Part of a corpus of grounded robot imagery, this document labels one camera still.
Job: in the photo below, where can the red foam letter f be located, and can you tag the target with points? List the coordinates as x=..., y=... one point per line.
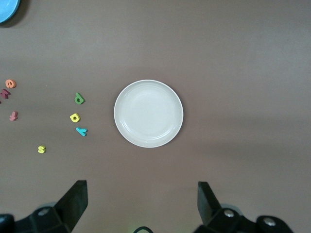
x=13, y=115

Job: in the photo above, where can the yellow foam letter d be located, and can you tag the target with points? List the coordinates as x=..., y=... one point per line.
x=71, y=118

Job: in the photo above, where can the brown table cover sheet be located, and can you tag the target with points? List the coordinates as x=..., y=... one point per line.
x=218, y=72

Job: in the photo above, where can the yellow foam letter s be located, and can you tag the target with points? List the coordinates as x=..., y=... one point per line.
x=41, y=149

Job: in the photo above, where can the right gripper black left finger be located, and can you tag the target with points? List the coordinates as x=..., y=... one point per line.
x=68, y=208

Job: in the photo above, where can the beige round plate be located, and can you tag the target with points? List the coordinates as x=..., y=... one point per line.
x=148, y=113

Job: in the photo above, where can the green foam letter d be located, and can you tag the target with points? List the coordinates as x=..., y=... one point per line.
x=77, y=95

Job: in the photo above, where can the blue round plate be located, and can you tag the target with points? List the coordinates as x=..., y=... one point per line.
x=6, y=9

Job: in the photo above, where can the orange foam letter e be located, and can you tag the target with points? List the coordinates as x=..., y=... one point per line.
x=10, y=86

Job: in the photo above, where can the teal foam letter y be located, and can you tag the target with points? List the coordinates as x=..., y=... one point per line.
x=82, y=132

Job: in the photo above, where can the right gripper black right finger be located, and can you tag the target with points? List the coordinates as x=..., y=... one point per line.
x=209, y=206

